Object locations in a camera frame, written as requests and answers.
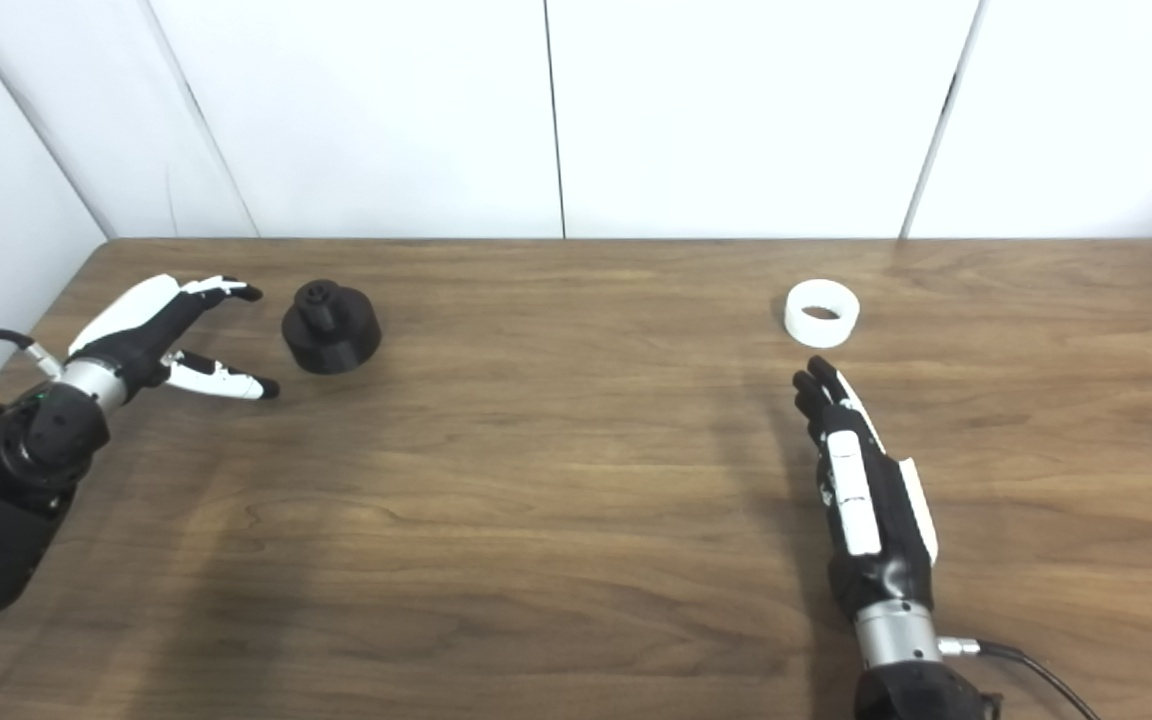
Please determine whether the white and black right hand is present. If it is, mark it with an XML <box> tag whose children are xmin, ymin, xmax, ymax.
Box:
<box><xmin>792</xmin><ymin>356</ymin><xmax>939</xmax><ymax>621</ymax></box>

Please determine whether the white and black left hand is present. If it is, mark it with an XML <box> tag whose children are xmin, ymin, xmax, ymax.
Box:
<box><xmin>66</xmin><ymin>274</ymin><xmax>281</xmax><ymax>403</ymax></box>

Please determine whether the white ring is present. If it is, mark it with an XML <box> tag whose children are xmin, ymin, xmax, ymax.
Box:
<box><xmin>784</xmin><ymin>279</ymin><xmax>861</xmax><ymax>349</ymax></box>

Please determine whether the round black part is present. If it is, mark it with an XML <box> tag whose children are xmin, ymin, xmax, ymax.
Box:
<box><xmin>282</xmin><ymin>280</ymin><xmax>382</xmax><ymax>376</ymax></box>

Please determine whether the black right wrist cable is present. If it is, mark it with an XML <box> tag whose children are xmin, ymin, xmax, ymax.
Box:
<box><xmin>936</xmin><ymin>636</ymin><xmax>1102</xmax><ymax>720</ymax></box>

